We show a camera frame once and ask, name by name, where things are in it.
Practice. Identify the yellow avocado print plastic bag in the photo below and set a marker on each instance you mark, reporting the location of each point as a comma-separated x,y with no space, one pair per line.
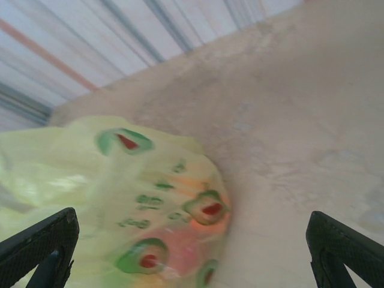
90,186

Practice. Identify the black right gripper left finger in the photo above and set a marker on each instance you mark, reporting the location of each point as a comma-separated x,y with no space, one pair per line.
36,240

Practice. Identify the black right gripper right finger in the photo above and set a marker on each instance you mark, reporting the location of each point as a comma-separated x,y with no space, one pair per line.
345,249

